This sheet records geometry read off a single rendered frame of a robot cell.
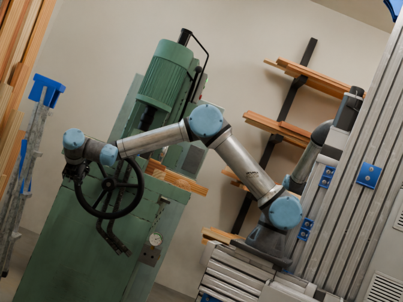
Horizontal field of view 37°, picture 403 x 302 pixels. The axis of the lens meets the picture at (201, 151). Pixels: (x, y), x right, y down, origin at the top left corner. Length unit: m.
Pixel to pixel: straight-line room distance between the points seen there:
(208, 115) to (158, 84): 0.73
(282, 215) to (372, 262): 0.45
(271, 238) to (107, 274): 0.83
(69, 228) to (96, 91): 2.60
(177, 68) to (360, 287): 1.25
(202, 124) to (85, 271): 0.98
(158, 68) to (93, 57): 2.47
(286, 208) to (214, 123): 0.38
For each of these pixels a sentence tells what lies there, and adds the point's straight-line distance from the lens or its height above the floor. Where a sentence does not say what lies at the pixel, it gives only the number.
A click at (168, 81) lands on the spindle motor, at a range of 2.79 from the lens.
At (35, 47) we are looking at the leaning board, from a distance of 4.65.
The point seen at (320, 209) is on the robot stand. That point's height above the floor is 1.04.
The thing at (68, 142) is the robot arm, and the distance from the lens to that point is 2.14.
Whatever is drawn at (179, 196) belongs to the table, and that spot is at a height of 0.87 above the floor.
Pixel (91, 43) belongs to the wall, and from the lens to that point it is 5.26.
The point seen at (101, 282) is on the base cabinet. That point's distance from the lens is 2.74.
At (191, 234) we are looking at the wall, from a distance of 5.12.
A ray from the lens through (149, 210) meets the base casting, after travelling 2.68.
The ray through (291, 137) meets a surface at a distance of 4.73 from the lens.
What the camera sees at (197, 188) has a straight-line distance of 2.82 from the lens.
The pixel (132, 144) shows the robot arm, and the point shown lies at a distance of 2.26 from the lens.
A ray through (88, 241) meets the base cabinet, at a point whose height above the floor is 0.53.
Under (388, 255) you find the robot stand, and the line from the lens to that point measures 2.38.
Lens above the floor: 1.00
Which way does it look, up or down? 2 degrees up
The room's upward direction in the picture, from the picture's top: 22 degrees clockwise
